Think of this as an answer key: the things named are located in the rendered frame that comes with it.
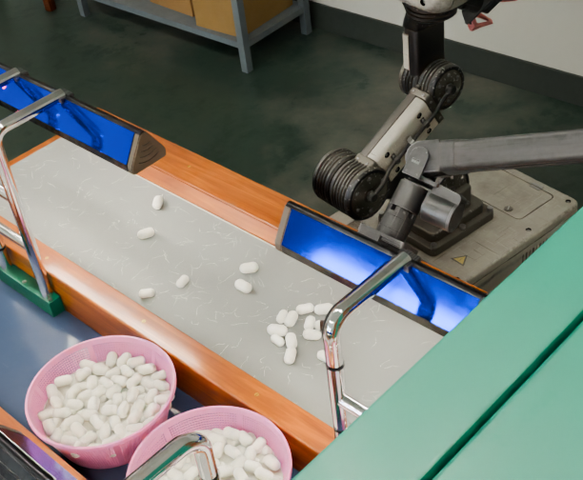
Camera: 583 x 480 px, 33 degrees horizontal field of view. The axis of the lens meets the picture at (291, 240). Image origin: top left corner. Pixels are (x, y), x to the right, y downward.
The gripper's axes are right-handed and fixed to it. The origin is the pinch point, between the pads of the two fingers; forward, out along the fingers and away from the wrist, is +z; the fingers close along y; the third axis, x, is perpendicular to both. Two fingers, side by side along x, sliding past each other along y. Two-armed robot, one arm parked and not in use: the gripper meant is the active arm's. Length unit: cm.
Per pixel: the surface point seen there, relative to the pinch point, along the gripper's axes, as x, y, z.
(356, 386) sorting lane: -3.4, 9.5, 16.9
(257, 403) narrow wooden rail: -15.0, 0.3, 26.6
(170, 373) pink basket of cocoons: -17.1, -17.6, 30.2
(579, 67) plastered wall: 175, -64, -103
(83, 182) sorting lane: 3, -82, 9
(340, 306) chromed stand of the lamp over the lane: -42.6, 23.2, 4.2
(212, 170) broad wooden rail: 13, -57, -7
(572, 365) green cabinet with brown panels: -125, 82, -1
